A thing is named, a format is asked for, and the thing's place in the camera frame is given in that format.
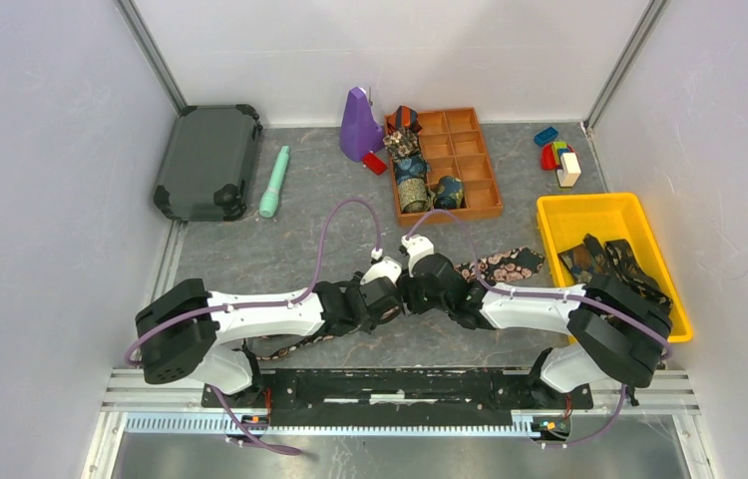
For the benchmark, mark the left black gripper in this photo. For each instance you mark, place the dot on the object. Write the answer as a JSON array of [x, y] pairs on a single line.
[[370, 323]]

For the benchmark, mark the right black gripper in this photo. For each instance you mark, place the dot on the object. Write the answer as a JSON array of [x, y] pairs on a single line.
[[414, 304]]

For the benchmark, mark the black pink rose tie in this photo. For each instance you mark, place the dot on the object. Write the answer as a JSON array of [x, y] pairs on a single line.
[[506, 266]]

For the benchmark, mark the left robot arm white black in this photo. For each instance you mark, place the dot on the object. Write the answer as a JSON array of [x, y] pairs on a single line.
[[187, 332]]

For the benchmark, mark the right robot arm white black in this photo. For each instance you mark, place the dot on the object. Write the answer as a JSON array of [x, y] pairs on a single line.
[[617, 334]]

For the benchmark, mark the dark paisley ties in bin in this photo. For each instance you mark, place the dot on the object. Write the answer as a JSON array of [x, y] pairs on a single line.
[[614, 258]]

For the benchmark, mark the rolled olive patterned tie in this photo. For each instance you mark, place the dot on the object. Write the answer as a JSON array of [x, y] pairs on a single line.
[[414, 196]]

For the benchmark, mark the rolled navy gold tie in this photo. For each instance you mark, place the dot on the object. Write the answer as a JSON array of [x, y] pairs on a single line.
[[449, 193]]

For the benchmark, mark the rolled blue patterned tie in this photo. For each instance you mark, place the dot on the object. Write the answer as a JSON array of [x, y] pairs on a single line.
[[413, 167]]

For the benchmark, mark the small red block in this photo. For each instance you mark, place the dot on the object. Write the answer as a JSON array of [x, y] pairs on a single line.
[[374, 164]]

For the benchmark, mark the rolled brown floral tie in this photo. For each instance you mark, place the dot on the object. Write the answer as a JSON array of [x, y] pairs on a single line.
[[402, 143]]

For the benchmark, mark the orange compartment tray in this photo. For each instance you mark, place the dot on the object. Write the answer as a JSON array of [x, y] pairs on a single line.
[[452, 144]]

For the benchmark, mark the mint green flashlight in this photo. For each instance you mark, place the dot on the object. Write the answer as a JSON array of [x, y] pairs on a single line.
[[270, 199]]

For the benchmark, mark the yellow plastic bin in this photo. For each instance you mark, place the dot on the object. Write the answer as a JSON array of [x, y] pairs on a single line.
[[563, 222]]

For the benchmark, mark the purple metronome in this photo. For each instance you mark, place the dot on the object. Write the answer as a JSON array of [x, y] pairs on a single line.
[[360, 133]]

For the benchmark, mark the rolled orange black tie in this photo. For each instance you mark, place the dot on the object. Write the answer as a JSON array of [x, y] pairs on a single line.
[[404, 117]]

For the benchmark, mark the colourful toy block stack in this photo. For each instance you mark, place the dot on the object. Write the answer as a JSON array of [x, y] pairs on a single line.
[[559, 157]]

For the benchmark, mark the blue toy brick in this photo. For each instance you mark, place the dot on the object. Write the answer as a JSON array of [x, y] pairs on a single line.
[[545, 136]]

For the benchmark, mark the dark green suitcase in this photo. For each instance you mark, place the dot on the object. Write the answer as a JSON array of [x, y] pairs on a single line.
[[208, 164]]

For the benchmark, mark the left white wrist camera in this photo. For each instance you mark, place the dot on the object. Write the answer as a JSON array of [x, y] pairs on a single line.
[[383, 266]]

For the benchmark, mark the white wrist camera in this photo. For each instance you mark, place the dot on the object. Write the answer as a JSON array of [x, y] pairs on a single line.
[[416, 247], [383, 266]]

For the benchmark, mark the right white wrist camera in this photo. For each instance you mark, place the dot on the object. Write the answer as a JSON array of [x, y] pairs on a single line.
[[416, 247]]

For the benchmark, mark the aluminium rail frame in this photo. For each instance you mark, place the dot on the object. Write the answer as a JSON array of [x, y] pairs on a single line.
[[179, 409]]

